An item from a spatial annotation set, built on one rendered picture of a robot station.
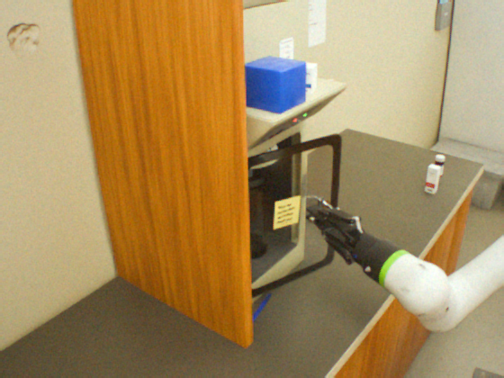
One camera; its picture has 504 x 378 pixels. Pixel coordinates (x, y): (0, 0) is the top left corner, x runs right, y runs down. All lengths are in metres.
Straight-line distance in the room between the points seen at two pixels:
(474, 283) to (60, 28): 1.11
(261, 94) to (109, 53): 0.36
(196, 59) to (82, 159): 0.53
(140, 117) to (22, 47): 0.33
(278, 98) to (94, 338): 0.77
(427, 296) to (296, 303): 0.48
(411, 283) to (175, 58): 0.64
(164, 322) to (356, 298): 0.53
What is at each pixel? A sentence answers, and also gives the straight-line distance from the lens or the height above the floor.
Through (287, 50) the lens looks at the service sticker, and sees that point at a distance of 1.20.
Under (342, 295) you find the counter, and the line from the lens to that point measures 1.43.
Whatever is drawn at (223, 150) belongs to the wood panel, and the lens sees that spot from 0.98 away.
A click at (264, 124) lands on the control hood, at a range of 1.00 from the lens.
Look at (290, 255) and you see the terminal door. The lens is 1.32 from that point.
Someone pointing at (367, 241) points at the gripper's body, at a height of 1.24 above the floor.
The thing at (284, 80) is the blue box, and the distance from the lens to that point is 1.01.
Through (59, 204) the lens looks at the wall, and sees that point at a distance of 1.37.
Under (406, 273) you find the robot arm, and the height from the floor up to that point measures 1.24.
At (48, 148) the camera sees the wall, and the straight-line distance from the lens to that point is 1.30.
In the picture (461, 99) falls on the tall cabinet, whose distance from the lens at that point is 4.15.
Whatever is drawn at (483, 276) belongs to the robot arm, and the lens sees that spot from 1.14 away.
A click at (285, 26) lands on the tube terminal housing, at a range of 1.18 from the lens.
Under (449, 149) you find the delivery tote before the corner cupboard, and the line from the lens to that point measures 4.02.
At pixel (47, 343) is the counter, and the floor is 0.94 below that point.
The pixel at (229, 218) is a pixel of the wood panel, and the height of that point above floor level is 1.31.
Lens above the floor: 1.86
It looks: 29 degrees down
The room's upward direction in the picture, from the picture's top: 2 degrees counter-clockwise
